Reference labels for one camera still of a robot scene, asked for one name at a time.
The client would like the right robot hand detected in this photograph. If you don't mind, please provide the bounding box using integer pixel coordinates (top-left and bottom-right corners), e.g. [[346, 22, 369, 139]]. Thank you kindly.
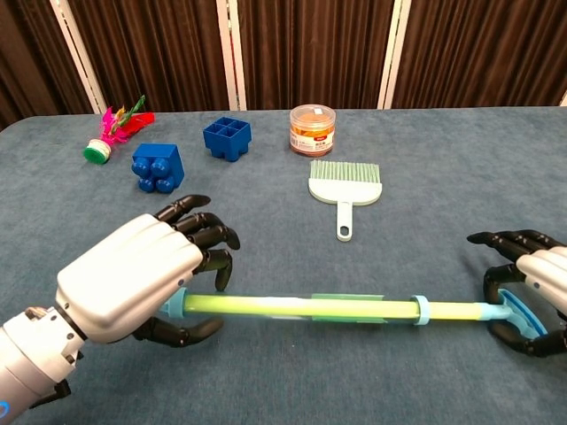
[[467, 228, 567, 359]]

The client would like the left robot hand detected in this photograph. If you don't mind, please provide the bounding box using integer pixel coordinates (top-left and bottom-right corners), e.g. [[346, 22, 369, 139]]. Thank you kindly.
[[55, 193, 242, 351]]

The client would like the yellow-blue plastic syringe plunger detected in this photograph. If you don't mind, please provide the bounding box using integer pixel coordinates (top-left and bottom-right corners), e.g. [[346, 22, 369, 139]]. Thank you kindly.
[[425, 287, 550, 340]]

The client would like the blue studded building block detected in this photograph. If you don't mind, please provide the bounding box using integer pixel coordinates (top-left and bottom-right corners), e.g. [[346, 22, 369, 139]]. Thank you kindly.
[[131, 143, 185, 195]]

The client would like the pink feather shuttlecock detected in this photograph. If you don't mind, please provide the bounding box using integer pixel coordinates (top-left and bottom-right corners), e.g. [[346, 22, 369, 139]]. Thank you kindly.
[[82, 94, 157, 165]]

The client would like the blue hollow building block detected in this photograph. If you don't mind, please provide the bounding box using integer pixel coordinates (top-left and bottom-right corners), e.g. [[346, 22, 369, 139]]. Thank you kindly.
[[202, 116, 253, 163]]

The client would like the blue felt table cover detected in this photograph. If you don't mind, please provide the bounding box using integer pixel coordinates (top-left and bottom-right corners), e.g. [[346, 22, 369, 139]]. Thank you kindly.
[[0, 105, 567, 425]]

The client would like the pale green hand brush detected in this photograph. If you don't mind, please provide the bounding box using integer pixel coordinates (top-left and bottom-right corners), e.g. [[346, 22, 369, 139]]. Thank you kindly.
[[308, 159, 383, 243]]

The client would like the brown curtain panel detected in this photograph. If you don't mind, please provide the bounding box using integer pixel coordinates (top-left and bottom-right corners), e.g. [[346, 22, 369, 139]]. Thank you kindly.
[[237, 0, 393, 112], [66, 0, 232, 114], [0, 0, 95, 132], [392, 0, 567, 110]]

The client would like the clear jar of orange bands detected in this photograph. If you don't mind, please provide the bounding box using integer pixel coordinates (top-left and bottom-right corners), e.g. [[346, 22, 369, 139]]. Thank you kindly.
[[289, 104, 337, 158]]

